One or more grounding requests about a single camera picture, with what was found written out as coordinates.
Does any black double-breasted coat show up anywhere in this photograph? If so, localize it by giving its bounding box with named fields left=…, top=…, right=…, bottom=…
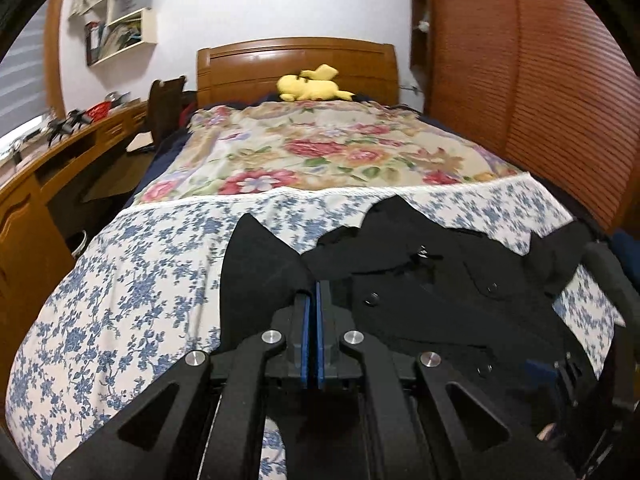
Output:
left=220, top=196, right=591, bottom=426

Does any blue floral bed sheet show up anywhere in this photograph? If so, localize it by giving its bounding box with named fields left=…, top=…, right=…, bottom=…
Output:
left=4, top=171, right=626, bottom=480

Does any grey rolled cloth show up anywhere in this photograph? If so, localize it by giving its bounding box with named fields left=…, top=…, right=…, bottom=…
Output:
left=582, top=242, right=639, bottom=333

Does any navy blue rolled cloth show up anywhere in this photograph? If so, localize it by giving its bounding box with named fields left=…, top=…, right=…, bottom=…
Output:
left=612, top=230, right=640, bottom=275

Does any long wooden desk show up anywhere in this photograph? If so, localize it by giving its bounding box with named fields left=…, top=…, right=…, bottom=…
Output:
left=1, top=102, right=146, bottom=390

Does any red floral blanket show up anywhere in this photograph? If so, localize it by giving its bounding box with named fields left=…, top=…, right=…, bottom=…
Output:
left=132, top=101, right=518, bottom=205

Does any black small tripod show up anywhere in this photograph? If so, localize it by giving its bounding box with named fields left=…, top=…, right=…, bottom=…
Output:
left=47, top=110, right=93, bottom=146

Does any red basket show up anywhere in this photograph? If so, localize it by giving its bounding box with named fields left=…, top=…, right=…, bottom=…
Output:
left=86, top=101, right=112, bottom=122

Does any dark wooden chair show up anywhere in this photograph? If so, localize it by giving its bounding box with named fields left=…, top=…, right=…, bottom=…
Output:
left=126, top=75, right=186, bottom=153

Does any yellow plush toy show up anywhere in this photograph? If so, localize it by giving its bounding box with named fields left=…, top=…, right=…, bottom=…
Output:
left=277, top=64, right=354, bottom=102

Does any wooden headboard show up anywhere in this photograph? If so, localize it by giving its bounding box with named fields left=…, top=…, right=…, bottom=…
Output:
left=196, top=37, right=399, bottom=108

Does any wooden louvered wardrobe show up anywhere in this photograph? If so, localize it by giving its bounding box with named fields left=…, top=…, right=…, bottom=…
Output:
left=416, top=0, right=639, bottom=235

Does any grey zebra window blind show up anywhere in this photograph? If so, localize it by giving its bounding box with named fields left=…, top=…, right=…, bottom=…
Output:
left=0, top=1, right=48, bottom=136

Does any white wall shelf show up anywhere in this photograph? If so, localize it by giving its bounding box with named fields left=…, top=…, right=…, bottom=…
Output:
left=68, top=0, right=157, bottom=67

